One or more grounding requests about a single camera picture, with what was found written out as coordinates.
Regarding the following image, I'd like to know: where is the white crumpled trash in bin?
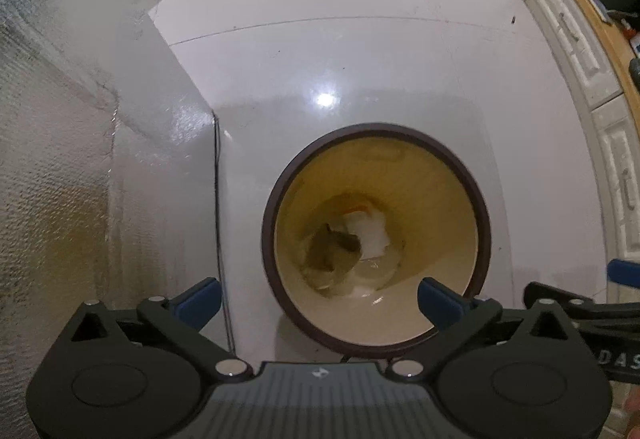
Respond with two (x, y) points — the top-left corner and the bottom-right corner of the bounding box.
(344, 210), (390, 260)

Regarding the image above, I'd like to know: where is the yellow round trash bin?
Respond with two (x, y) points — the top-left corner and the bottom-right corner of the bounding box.
(262, 123), (491, 358)

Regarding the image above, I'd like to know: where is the silver foil table mat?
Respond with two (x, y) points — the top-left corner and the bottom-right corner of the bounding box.
(0, 0), (122, 439)

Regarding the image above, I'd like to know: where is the brown corrugated cardboard piece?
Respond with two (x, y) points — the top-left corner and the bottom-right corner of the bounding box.
(306, 223), (361, 274)

